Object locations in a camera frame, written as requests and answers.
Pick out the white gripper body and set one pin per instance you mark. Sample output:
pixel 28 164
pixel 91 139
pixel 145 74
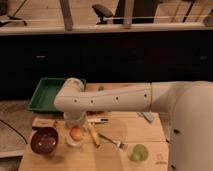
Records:
pixel 74 119

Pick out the red yellow apple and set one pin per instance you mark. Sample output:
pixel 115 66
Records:
pixel 76 133

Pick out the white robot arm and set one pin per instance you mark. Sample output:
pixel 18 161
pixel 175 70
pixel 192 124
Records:
pixel 190 104

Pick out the green plastic cup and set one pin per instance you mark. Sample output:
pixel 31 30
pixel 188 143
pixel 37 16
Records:
pixel 139 153

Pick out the yellow banana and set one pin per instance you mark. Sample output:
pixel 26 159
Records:
pixel 94 134

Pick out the black white marker pen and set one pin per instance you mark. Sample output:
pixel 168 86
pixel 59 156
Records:
pixel 98 120

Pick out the wooden block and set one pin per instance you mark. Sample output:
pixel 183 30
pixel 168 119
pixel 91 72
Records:
pixel 41 123

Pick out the green plastic tray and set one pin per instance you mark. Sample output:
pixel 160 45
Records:
pixel 42 101

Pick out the dark red bowl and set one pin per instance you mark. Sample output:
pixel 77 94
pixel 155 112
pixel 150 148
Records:
pixel 44 141

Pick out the silver metal fork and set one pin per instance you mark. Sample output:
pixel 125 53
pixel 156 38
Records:
pixel 117 143

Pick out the grey folded cloth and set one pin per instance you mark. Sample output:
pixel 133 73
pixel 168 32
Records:
pixel 147 115

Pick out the black office chair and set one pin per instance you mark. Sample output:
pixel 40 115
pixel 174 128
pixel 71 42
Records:
pixel 102 12

